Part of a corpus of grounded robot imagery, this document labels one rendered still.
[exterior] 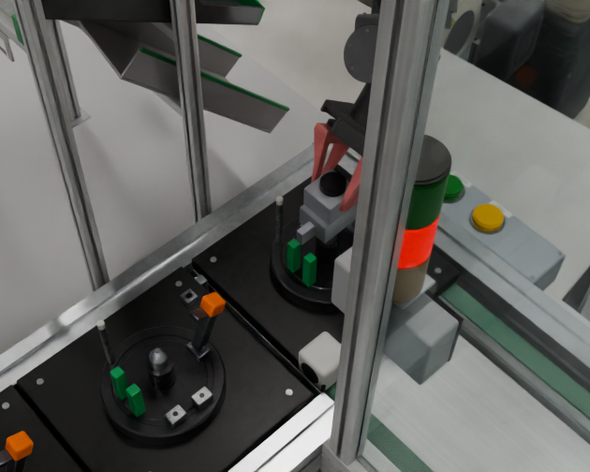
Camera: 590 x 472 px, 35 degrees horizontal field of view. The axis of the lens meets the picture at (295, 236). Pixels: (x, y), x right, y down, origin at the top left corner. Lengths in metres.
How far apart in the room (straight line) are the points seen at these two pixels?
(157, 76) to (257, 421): 0.41
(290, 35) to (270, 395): 0.75
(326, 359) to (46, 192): 0.55
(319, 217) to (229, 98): 0.22
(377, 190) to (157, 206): 0.75
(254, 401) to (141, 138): 0.55
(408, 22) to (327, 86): 0.99
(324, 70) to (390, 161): 0.94
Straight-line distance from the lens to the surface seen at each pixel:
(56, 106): 0.98
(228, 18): 1.09
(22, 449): 0.95
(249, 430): 1.04
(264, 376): 1.07
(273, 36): 1.61
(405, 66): 0.56
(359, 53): 0.94
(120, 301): 1.15
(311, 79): 1.54
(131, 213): 1.36
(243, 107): 1.21
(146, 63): 1.08
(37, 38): 0.91
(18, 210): 1.40
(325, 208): 1.03
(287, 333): 1.10
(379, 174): 0.65
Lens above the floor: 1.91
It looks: 53 degrees down
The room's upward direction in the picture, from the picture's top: 2 degrees clockwise
